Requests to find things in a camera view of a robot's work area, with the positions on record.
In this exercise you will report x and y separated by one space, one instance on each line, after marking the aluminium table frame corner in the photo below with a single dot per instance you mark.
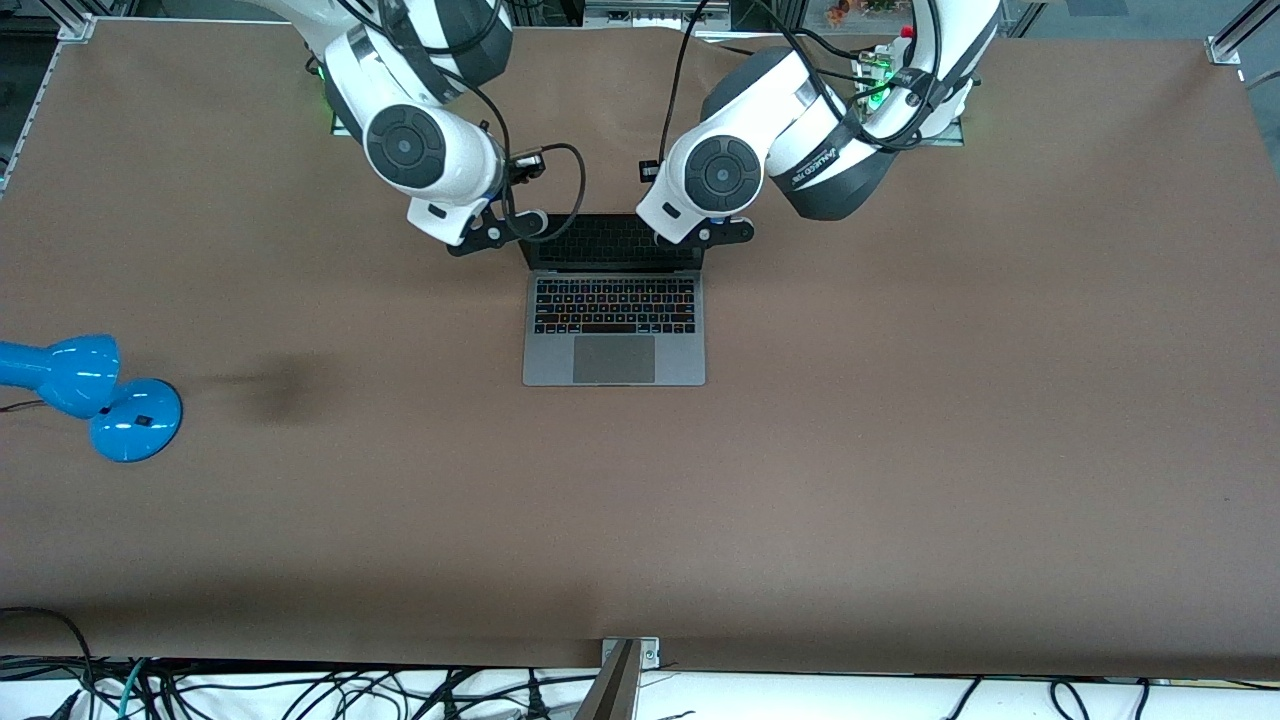
1240 35
40 90

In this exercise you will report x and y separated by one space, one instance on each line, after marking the grey metal box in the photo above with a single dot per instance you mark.
655 14

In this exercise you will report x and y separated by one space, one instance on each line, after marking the grey laptop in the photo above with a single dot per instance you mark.
613 330

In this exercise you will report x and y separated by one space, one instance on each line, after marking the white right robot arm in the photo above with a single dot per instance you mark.
405 145

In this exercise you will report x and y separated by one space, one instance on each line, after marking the blue desk lamp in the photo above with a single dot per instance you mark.
95 385

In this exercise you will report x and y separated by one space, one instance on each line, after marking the aluminium profile beam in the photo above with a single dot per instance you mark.
612 690

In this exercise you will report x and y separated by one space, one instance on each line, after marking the brown table cover sheet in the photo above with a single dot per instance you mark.
640 520

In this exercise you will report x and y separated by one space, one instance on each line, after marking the small metal edge bracket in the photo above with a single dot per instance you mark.
650 652

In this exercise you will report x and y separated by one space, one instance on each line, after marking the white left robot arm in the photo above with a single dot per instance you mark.
720 172

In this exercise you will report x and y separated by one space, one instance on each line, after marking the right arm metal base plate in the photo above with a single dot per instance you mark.
342 126

